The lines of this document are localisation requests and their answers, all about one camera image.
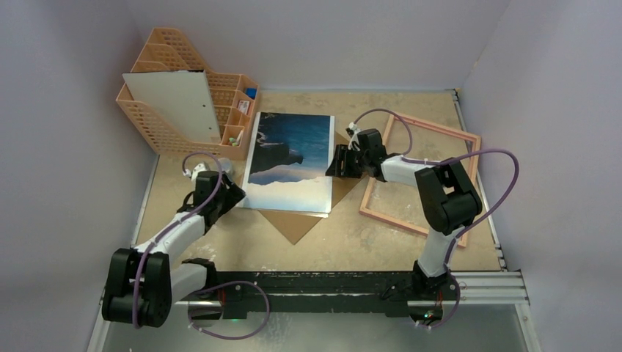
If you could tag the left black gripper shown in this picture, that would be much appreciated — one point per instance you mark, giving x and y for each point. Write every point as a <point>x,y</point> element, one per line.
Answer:
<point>233,195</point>

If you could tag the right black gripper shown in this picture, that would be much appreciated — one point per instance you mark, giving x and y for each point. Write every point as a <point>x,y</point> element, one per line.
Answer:
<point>341,162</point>

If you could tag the pink wooden photo frame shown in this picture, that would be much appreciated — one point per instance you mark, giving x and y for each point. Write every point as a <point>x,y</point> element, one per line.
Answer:
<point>397,204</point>

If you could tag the blue mountain photo print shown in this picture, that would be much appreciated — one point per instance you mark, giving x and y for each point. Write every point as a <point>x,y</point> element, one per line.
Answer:
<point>273,125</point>

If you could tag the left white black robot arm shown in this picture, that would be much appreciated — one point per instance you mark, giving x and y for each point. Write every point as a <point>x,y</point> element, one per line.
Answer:
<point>141,286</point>

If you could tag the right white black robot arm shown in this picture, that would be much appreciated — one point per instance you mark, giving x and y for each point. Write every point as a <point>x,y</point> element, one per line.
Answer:
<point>449,200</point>

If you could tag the small clear round jar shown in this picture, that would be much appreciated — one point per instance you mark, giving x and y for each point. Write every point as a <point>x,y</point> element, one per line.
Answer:
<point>225,166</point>

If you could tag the green white small items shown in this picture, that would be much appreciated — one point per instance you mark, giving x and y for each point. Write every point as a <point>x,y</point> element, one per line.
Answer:
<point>235,137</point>

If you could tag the red white small box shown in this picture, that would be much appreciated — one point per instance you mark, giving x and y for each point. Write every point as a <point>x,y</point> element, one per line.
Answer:
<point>245,107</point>

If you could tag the orange plastic desk organizer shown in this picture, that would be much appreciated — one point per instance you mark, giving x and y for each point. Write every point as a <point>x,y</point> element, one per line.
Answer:
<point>168,49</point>

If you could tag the blue item in organizer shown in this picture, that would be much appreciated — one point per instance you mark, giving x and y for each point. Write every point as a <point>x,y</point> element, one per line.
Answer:
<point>251,92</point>

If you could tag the grey board in organizer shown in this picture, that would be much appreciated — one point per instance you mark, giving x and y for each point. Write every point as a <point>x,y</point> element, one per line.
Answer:
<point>182,98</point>

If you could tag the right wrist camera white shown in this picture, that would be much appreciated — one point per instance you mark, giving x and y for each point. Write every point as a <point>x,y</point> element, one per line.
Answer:
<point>353,131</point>

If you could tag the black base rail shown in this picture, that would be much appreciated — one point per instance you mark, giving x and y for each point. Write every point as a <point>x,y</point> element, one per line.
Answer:
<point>380,292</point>

